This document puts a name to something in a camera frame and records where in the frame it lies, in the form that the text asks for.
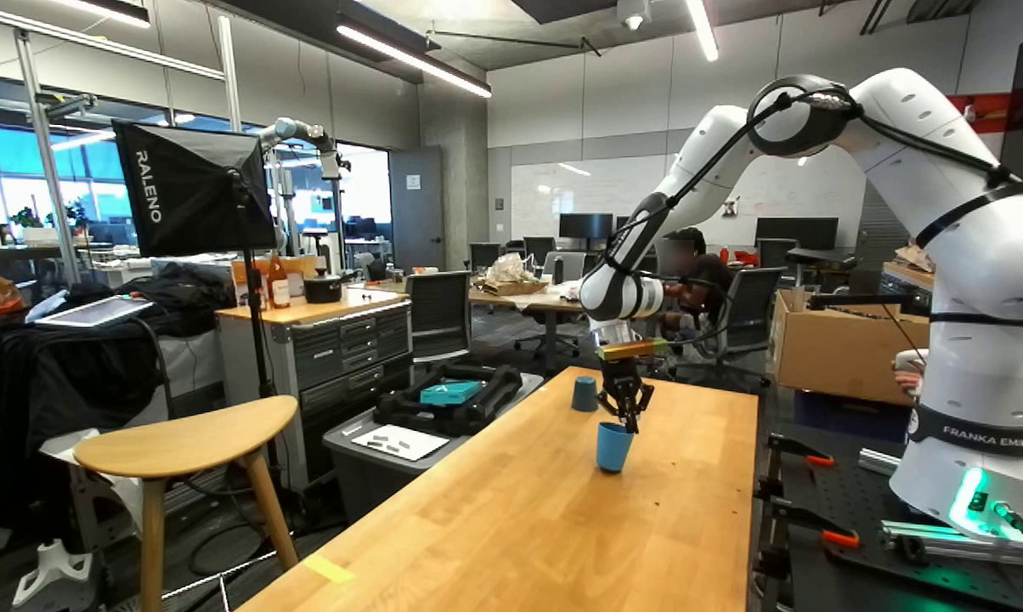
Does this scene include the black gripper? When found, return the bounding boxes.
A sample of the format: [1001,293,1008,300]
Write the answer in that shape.
[597,355,657,433]

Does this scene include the light blue mug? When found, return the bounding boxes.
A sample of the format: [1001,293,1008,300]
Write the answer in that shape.
[593,420,639,476]

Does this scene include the dark blue mug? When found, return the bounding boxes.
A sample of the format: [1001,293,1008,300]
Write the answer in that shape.
[567,376,601,416]

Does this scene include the black softbox light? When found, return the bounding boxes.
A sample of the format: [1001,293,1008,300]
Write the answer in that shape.
[107,118,277,259]

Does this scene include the seated person dark hair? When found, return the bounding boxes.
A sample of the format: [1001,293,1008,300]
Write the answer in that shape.
[658,224,736,340]

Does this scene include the wooden desk white bundle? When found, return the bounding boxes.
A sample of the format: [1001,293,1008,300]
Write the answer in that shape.
[466,253,591,355]

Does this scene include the grey mesh office chair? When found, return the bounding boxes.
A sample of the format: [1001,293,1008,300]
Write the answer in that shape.
[714,263,789,356]

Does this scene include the black case teal foam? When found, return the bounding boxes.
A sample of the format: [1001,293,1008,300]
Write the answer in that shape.
[371,361,528,439]

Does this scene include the black office chair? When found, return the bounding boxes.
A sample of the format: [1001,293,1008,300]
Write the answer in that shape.
[405,266,477,369]

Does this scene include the brown cardboard box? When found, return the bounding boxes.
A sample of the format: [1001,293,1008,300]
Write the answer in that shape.
[770,285,933,410]

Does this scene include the white printed paper sheet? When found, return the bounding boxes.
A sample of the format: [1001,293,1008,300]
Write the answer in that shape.
[346,420,451,467]

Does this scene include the wide black computer monitor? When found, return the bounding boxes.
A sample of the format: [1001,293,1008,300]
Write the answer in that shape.
[751,216,841,254]

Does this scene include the grey plastic storage bin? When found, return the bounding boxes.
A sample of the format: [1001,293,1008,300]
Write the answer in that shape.
[318,369,550,523]

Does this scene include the grey door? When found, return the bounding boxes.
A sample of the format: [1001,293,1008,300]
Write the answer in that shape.
[388,147,449,274]

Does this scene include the grey drawer cabinet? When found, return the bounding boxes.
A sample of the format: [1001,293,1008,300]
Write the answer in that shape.
[215,285,413,492]

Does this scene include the small black box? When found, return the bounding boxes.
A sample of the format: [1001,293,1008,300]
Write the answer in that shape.
[299,274,346,306]

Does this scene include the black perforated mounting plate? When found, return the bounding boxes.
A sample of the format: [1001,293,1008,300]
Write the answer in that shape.
[794,498,1023,604]

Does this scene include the yellow tape strip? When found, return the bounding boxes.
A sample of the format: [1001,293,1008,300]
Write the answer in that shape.
[299,551,355,589]

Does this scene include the orange bottle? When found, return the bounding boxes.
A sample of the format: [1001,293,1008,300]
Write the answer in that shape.
[264,254,296,313]

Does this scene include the black light stand pole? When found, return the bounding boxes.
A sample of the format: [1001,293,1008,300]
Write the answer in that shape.
[238,244,273,403]

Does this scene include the round wooden stool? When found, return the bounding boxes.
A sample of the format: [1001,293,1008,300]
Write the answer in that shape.
[72,390,307,612]

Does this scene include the black bag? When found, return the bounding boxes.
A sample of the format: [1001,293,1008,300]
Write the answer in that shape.
[131,259,238,340]

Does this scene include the open white laptop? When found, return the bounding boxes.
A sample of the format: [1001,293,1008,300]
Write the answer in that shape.
[30,289,155,332]

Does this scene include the black cloth over rack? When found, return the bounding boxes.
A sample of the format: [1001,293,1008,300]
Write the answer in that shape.
[0,313,171,536]

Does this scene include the white stand base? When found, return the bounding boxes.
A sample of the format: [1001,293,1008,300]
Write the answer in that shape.
[6,533,96,612]

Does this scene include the orange handled bar clamp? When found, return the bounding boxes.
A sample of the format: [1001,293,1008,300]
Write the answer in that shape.
[759,433,841,536]
[751,498,865,612]

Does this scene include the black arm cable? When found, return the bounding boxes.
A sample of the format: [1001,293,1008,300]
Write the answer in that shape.
[597,73,1023,300]

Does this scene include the wall whiteboard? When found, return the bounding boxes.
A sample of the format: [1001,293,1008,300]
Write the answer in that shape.
[507,155,677,244]

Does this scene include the aluminium frame rail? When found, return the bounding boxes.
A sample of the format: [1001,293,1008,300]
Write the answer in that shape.
[855,446,905,476]
[876,513,1023,560]

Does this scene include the red wall banner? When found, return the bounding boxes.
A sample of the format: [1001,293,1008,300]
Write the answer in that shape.
[948,85,1023,144]

